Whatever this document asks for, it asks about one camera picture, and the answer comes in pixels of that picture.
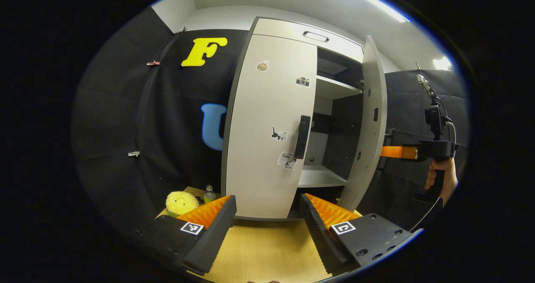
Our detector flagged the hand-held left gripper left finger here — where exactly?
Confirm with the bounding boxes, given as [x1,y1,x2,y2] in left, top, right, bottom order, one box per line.
[125,195,237,276]

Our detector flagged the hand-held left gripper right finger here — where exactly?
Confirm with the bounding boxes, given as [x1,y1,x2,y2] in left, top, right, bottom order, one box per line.
[300,194,423,277]

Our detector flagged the beige cabinet door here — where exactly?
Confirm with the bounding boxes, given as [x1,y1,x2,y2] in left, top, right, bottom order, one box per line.
[225,34,318,219]
[338,35,388,212]

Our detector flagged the black door handle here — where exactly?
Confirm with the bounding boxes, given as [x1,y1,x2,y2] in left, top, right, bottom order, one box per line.
[294,115,312,160]

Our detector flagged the beige double-door shoe cabinet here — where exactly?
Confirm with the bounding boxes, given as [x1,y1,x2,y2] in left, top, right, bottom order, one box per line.
[220,17,364,222]

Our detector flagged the white cabinet shelf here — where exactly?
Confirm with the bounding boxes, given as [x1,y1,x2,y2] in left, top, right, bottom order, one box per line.
[316,75,363,100]
[297,164,347,188]

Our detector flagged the yellow plush toy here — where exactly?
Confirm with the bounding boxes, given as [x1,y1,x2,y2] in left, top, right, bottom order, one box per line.
[166,191,200,217]

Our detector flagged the black backdrop cloth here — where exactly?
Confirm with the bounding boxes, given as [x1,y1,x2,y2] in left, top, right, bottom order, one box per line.
[71,6,250,233]
[357,69,469,229]

